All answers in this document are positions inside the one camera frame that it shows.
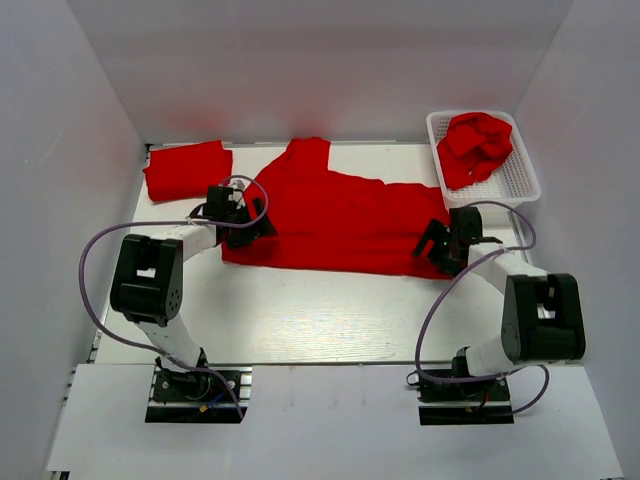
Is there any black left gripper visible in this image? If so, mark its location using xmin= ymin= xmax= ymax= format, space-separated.
xmin=225 ymin=198 xmax=276 ymax=251

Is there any white plastic basket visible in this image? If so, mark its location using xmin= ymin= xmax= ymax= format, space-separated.
xmin=426 ymin=110 xmax=541 ymax=209

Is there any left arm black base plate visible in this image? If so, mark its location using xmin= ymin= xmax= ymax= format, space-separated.
xmin=145 ymin=366 xmax=253 ymax=425

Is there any crumpled red t shirt in basket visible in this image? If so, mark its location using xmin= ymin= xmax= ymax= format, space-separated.
xmin=437 ymin=112 xmax=513 ymax=190

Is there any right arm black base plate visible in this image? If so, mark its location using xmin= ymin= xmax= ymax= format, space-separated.
xmin=405 ymin=371 xmax=514 ymax=426

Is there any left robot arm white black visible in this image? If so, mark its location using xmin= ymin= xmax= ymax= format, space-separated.
xmin=110 ymin=186 xmax=277 ymax=399

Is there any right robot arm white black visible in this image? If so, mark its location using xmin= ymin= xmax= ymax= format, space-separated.
xmin=412 ymin=202 xmax=586 ymax=399

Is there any white front panel board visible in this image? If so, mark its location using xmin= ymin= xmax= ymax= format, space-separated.
xmin=48 ymin=364 xmax=622 ymax=479

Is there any red t shirt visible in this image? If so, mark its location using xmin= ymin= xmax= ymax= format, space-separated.
xmin=143 ymin=141 xmax=233 ymax=203
xmin=437 ymin=112 xmax=513 ymax=190
xmin=222 ymin=137 xmax=449 ymax=279

